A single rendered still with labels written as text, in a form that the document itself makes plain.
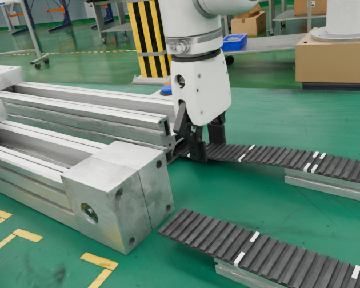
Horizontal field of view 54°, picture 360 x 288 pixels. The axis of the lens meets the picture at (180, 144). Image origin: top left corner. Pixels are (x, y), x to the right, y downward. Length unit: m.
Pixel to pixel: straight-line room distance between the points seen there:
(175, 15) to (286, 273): 0.34
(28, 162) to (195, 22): 0.31
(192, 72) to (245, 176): 0.18
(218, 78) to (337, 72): 0.43
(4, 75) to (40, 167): 0.56
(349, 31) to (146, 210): 0.66
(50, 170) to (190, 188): 0.20
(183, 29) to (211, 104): 0.12
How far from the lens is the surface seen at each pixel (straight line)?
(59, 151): 0.60
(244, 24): 5.58
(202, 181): 0.56
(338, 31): 0.95
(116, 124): 0.67
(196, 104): 0.52
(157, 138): 0.60
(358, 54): 0.91
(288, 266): 0.38
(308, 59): 0.92
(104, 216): 0.44
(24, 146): 0.70
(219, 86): 0.56
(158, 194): 0.47
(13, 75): 1.07
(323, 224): 0.47
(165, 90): 0.77
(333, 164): 0.52
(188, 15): 0.50
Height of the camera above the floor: 1.08
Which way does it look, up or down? 26 degrees down
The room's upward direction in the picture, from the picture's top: 10 degrees counter-clockwise
